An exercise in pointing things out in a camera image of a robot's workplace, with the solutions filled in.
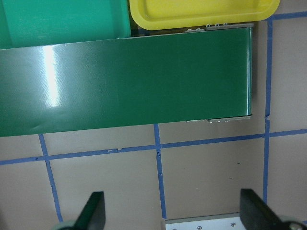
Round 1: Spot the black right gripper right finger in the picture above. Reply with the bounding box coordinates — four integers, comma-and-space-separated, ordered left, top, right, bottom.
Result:
240, 189, 284, 230

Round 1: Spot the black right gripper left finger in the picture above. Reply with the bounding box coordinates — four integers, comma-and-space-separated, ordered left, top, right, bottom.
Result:
74, 191, 106, 230

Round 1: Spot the green conveyor belt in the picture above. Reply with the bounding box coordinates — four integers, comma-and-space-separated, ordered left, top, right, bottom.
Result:
0, 24, 253, 137

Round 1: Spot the green plastic tray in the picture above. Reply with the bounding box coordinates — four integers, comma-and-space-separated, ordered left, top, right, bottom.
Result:
0, 0, 131, 49

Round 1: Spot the yellow plastic tray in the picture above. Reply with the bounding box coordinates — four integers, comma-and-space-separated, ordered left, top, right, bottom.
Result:
129, 0, 280, 30

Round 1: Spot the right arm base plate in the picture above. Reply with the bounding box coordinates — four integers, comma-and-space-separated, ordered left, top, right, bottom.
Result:
164, 213, 245, 230

